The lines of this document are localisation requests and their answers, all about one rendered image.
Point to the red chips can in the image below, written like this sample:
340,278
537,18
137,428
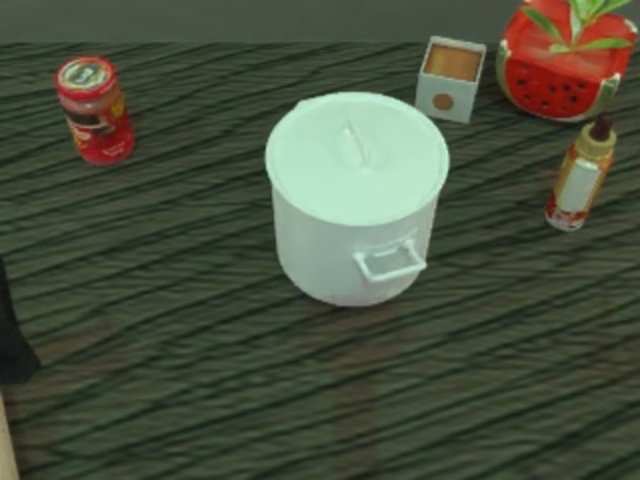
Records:
95,115

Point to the sauce bottle with brown cap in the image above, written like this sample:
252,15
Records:
580,180

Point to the white kitchen pot with lid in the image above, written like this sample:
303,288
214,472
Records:
350,200

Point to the white square box brown inside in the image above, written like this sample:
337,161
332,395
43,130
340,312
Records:
450,82

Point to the red watermelon planter with plant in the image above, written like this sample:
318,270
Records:
560,65

